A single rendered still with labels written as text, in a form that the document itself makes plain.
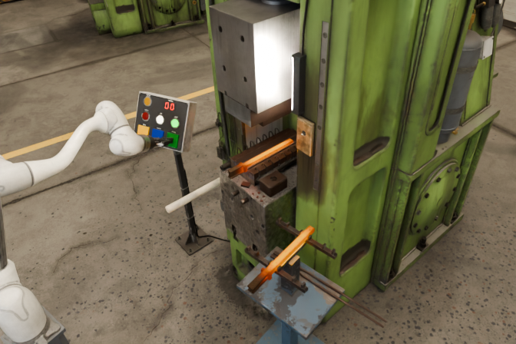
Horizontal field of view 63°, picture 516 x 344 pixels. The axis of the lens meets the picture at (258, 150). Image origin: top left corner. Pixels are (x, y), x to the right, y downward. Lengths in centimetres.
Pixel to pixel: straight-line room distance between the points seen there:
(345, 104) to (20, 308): 154
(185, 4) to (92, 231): 431
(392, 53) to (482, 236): 189
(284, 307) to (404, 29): 127
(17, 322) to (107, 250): 131
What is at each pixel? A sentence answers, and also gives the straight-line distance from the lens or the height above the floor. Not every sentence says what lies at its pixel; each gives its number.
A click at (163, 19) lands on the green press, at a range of 682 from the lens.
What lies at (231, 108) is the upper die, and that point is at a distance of 198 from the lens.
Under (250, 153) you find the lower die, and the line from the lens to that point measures 221.
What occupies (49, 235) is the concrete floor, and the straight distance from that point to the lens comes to 356.
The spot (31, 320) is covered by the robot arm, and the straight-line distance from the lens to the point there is 209.
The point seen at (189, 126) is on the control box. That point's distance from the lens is 233.
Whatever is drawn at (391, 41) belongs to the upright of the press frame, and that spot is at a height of 163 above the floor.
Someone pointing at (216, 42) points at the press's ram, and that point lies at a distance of 190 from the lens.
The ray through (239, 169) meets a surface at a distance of 209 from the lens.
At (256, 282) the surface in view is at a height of 95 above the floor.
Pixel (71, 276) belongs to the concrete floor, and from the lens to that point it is 321.
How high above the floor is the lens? 233
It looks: 37 degrees down
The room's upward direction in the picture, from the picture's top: 3 degrees counter-clockwise
